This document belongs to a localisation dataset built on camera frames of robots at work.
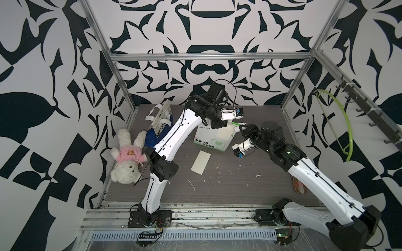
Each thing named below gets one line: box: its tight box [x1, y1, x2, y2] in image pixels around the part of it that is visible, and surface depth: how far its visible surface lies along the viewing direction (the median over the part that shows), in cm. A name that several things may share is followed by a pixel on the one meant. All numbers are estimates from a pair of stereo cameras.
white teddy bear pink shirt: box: [110, 128, 148, 185], surface depth 86 cm
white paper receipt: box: [190, 150, 211, 176], surface depth 95 cm
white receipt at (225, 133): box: [217, 123, 236, 141], surface depth 81 cm
